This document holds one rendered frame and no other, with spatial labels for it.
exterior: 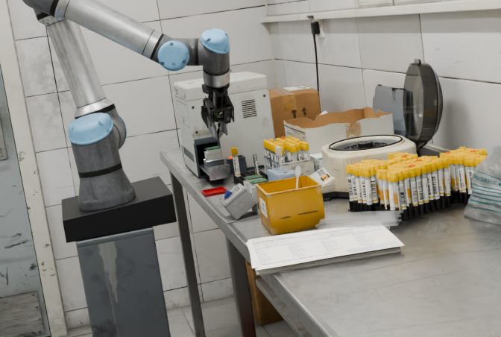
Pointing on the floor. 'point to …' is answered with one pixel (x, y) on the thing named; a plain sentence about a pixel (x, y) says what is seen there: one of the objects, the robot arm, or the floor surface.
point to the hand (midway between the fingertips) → (217, 133)
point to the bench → (360, 273)
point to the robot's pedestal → (124, 285)
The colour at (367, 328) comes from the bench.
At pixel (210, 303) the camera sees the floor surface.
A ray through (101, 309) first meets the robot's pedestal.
